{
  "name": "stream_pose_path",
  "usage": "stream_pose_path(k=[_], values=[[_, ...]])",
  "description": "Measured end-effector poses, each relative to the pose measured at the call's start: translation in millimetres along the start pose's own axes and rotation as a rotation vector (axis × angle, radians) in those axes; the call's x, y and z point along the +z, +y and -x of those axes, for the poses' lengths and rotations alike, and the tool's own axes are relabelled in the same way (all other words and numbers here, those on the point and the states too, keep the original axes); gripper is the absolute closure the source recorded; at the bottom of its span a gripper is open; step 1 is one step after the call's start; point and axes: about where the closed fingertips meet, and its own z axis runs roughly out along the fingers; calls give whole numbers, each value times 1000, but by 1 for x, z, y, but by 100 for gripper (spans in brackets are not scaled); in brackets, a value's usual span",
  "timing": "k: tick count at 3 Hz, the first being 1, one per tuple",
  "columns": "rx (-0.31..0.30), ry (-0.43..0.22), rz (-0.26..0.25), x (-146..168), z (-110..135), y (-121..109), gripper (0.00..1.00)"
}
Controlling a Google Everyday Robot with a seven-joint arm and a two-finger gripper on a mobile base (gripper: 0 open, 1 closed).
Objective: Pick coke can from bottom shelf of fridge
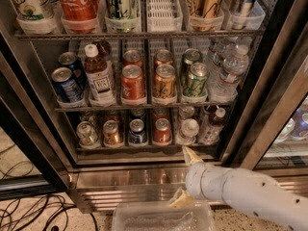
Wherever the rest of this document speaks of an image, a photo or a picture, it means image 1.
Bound rear red can middle shelf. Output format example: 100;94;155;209
122;49;143;67

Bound left fridge glass door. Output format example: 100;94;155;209
0;36;69;200

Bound red coke can shelf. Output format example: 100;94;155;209
153;118;171;143
121;64;144;100

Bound blue pepsi can middle front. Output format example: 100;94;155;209
51;67;83;103

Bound clear water bottle bottom shelf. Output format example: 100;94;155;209
176;118;199;145

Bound black cables on floor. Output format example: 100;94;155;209
0;142;99;231

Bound clear plastic bin on floor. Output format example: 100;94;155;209
112;201;217;231

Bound gold cans top shelf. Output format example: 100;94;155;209
186;0;221;31

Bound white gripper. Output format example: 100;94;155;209
168;145;205;209

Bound red can behind bottom shelf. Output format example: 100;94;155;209
153;108;168;121

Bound empty white plastic tray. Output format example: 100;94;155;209
146;0;183;33

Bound clear water bottle shelf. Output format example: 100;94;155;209
211;44;249;102
176;118;199;145

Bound large coca cola bottle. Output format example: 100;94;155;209
60;0;100;34

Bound orange can shelf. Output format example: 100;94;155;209
153;64;175;99
153;49;173;67
103;120;122;146

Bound clear water bottle middle shelf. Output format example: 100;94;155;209
211;44;249;102

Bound blue pepsi can bottom shelf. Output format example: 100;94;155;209
129;119;147;144

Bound rear green can middle shelf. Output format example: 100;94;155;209
180;48;203;84

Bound silver cans top right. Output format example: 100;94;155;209
226;0;257;30

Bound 7up bottle top shelf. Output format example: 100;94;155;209
12;0;58;35

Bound stainless fridge base grille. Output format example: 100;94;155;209
68;162;308;213

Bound orange can bottom shelf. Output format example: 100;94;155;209
103;120;122;146

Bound brown tea bottle white cap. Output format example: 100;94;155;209
84;44;115;101

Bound fridge glass door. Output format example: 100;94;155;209
0;36;69;200
220;0;308;178

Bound green white can bottom shelf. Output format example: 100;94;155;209
76;121;98;146

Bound rear orange can middle shelf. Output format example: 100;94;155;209
153;49;173;67

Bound red coke can middle shelf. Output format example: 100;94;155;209
121;64;144;100

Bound blue pepsi can middle rear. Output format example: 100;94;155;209
58;52;87;90

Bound red coke can bottom shelf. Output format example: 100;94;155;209
153;118;171;143

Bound right fridge glass door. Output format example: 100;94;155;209
220;0;308;178

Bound tea bottle bottom shelf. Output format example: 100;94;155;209
198;108;226;145

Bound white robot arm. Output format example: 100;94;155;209
169;145;308;231

